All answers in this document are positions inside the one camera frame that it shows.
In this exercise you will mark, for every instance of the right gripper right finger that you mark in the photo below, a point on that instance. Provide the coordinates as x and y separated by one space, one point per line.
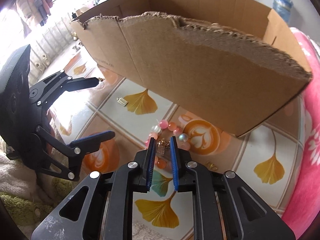
224 206

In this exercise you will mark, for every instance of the blue water jug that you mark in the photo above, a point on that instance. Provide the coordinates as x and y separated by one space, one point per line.
283 8

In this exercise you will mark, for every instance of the pink floral blanket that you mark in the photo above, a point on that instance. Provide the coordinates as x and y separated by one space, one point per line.
302 211

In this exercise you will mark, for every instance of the gold loop earring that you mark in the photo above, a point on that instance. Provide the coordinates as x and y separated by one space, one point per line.
211 166

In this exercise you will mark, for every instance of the gold square pendant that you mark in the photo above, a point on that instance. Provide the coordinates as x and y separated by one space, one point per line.
162 147

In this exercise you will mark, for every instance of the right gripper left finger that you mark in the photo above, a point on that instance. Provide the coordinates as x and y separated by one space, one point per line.
100 207

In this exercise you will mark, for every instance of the brown cardboard box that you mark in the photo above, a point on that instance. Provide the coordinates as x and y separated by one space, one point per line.
233 63

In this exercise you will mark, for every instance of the patterned plastic tablecloth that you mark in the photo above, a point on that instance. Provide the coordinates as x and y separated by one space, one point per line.
267 159

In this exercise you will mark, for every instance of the small gold comb charm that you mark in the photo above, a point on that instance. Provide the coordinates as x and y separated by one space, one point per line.
122 101

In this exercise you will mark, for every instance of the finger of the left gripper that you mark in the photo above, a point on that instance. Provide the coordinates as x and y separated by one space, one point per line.
80 83
91 143

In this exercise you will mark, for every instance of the white fluffy blanket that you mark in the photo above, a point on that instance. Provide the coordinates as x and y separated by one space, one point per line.
29 197

